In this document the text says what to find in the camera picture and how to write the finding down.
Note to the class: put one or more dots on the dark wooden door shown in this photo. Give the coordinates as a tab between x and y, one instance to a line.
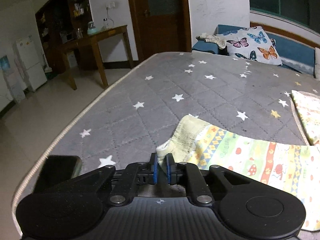
160	26

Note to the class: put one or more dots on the teal small appliance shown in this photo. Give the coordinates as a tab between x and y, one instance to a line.
91	29

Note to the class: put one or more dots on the colourful patterned children's pants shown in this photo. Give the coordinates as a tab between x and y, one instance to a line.
291	168

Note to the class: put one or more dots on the blue sofa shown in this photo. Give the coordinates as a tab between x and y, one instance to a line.
294	55

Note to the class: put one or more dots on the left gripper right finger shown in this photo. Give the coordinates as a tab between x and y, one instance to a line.
202	187

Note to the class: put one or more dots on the beige crumpled cloth on sofa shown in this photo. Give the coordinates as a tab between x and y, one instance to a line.
216	39

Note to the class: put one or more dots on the brown wooden side table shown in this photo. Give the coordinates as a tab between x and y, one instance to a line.
92	41

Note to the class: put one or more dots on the dark wooden shelf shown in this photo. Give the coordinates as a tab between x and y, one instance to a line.
57	23

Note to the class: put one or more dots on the grey plain pillow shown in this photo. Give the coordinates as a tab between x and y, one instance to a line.
317	64

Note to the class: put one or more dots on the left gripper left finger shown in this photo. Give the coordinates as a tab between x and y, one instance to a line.
122	186

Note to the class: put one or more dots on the butterfly print pillow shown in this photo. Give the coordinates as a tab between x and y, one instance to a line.
251	44

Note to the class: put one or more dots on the white refrigerator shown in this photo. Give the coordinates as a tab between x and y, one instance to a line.
29	63

